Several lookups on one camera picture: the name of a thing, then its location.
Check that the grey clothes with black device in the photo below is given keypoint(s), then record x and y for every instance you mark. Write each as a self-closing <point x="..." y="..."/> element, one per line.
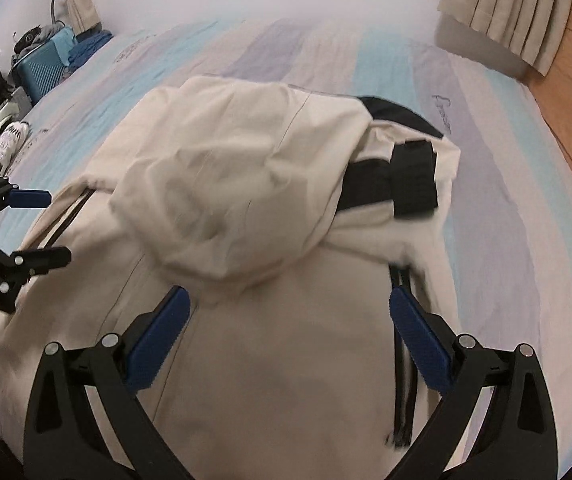
<point x="33" y="37"/>

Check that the blue clothes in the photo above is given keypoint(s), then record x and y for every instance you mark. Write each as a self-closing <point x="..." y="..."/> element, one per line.
<point x="88" y="50"/>

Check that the striped bed sheet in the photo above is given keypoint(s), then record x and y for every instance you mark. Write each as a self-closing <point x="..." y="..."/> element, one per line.
<point x="506" y="220"/>

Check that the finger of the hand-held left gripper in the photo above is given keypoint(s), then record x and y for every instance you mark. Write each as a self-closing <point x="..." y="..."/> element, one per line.
<point x="46" y="259"/>
<point x="28" y="198"/>

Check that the wide beige curtain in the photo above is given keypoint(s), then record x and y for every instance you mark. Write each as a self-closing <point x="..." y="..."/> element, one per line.
<point x="511" y="5"/>

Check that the white printed garment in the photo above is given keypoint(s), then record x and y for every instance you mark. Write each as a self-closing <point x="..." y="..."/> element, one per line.
<point x="8" y="145"/>

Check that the beige and black hooded jacket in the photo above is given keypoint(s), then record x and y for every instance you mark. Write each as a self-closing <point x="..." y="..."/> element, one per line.
<point x="246" y="240"/>

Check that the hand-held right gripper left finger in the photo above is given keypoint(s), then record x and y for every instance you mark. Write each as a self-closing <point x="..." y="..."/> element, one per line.
<point x="158" y="342"/>

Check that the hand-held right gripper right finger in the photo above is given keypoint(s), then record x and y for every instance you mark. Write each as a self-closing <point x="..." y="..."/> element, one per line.
<point x="418" y="345"/>

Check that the teal suitcase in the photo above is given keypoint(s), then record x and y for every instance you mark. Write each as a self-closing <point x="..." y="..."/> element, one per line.
<point x="41" y="72"/>

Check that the light blue cloth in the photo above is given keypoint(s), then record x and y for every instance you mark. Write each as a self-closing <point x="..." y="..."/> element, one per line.
<point x="63" y="36"/>

